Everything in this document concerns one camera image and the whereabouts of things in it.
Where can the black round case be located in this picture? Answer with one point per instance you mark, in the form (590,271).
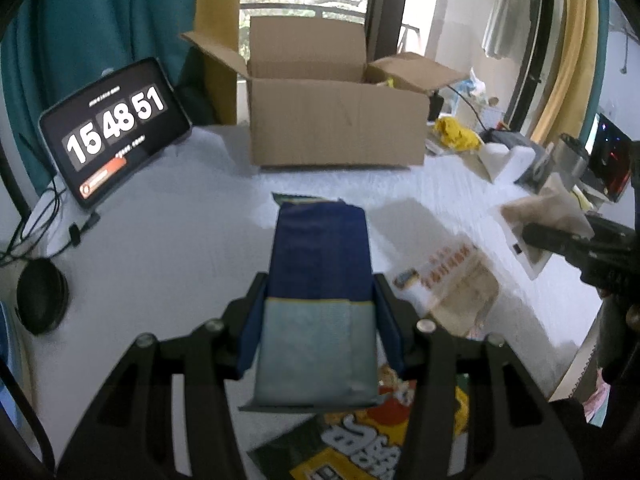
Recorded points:
(42,297)

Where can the black door frame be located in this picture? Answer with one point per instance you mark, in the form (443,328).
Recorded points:
(532,35)

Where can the beige packet on right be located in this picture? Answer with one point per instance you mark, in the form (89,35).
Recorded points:
(545,210)

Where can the grey hanging garment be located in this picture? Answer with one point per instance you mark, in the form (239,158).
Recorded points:
(500,20)

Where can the teal curtain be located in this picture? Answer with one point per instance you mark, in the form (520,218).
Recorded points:
(90,15)

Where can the dark blue snack packet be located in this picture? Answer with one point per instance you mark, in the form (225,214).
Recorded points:
(320,260)

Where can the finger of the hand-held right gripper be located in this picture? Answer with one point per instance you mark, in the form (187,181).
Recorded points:
(555,240)

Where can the yellow curtain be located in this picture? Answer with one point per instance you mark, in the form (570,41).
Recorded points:
(217,35)

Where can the black window frame post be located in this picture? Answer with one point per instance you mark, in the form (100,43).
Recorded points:
(387,5)

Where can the yellow duck print packet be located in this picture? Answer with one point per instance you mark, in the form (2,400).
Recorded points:
(457,135)

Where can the beige printed paper packet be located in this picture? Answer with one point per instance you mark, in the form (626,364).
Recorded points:
(455,285)

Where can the cardboard box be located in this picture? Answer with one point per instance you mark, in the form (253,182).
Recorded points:
(335,120)

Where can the black power adapter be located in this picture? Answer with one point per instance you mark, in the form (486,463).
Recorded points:
(436,105)

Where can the green and yellow snack bag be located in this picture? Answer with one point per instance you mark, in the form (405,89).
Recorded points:
(360,442)

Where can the grey folded cloth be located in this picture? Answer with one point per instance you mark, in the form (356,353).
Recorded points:
(507,137)

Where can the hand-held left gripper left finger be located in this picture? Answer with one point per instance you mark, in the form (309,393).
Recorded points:
(252,322)

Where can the metal cup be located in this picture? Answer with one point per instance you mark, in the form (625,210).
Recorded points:
(570,160)

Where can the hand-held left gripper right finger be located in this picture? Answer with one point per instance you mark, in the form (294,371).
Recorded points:
(389,322)

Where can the black balcony railing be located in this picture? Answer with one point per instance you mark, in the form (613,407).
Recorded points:
(300,7)

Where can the black tablet with clock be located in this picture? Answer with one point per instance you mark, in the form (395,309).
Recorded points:
(115,130)

